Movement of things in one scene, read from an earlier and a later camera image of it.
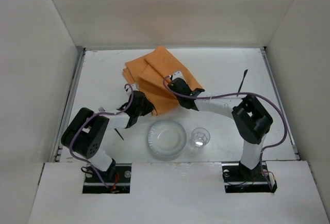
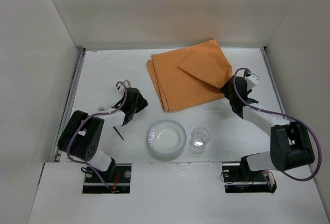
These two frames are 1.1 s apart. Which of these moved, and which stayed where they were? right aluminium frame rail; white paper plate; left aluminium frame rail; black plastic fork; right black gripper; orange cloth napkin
Moved: right black gripper; orange cloth napkin
Stayed: left aluminium frame rail; white paper plate; black plastic fork; right aluminium frame rail
